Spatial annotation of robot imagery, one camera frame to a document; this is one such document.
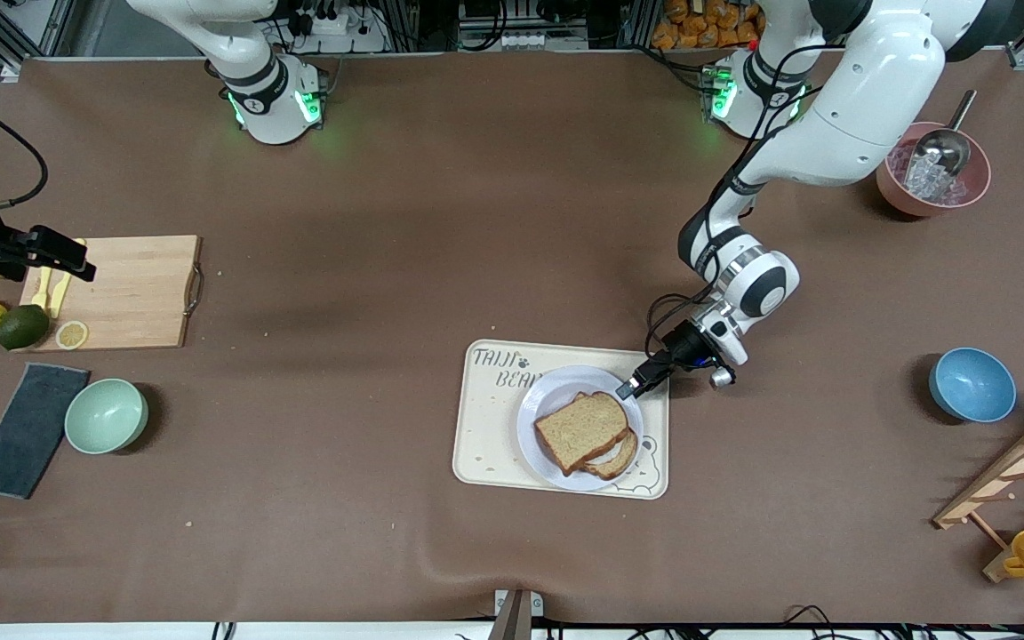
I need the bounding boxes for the brown bread slice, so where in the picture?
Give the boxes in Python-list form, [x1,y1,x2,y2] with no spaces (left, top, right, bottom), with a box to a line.
[534,391,631,476]

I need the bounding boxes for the round white plate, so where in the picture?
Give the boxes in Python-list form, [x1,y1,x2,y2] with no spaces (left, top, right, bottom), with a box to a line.
[516,364,646,492]

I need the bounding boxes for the yellow plastic knife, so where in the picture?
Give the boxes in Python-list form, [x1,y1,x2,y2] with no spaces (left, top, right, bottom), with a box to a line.
[49,238,86,318]

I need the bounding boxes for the wooden cutting board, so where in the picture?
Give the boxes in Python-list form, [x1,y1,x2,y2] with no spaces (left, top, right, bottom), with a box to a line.
[19,235,204,353]

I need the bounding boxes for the bread slice under egg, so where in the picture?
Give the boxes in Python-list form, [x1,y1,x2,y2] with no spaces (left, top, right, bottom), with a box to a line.
[583,430,639,482]

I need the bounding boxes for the green avocado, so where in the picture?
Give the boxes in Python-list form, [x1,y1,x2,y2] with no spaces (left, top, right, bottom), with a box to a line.
[0,304,51,350]

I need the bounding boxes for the mint green bowl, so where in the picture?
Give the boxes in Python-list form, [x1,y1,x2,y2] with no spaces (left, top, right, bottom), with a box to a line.
[64,379,149,455]

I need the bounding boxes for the cream bear print tray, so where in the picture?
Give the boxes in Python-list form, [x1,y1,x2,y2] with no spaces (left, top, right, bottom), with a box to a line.
[452,339,670,500]

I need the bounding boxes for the dark grey cloth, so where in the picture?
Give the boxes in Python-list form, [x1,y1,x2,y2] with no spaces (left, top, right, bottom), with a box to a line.
[0,363,92,500]

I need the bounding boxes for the pink bowl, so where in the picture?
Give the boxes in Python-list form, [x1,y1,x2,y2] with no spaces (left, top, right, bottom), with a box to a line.
[876,122,993,218]

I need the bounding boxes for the blue bowl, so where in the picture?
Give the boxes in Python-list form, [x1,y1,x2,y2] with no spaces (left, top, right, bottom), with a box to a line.
[928,347,1018,424]

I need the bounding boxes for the clear ice cubes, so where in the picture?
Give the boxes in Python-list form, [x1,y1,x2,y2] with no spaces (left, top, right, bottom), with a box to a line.
[888,140,988,207]

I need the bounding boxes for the orange snack pile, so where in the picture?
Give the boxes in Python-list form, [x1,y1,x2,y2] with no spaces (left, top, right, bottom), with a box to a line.
[652,0,766,51]

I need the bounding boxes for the metal scoop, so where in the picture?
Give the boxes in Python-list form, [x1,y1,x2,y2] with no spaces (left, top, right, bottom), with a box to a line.
[912,89,980,179]

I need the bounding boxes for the brown table cloth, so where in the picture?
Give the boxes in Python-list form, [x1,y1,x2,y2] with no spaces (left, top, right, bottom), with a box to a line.
[0,49,1024,623]

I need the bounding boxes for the white power strip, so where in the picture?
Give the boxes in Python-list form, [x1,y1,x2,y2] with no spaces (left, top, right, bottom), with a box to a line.
[285,7,388,54]

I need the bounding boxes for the wooden peg rack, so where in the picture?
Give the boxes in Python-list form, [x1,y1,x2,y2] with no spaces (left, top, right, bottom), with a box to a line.
[932,409,1024,584]

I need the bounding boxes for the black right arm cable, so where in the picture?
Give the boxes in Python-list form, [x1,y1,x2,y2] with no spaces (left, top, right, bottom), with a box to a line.
[0,107,50,215]

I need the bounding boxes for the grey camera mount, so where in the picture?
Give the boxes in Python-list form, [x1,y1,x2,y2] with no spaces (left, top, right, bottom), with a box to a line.
[487,588,545,640]

